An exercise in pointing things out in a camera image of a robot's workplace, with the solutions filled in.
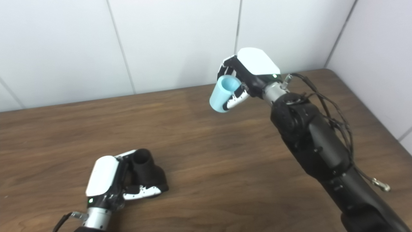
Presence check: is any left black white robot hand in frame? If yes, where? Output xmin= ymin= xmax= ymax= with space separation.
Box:
xmin=85 ymin=149 xmax=161 ymax=211

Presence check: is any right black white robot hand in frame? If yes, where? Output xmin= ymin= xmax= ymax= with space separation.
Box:
xmin=217 ymin=47 xmax=284 ymax=110

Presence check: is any black flared nozzle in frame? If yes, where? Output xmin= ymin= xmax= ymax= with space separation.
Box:
xmin=130 ymin=149 xmax=169 ymax=194

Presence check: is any light blue cylinder cup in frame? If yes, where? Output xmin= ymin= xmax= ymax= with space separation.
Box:
xmin=210 ymin=75 xmax=242 ymax=113

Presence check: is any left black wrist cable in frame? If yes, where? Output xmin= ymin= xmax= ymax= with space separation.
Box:
xmin=53 ymin=211 xmax=89 ymax=232

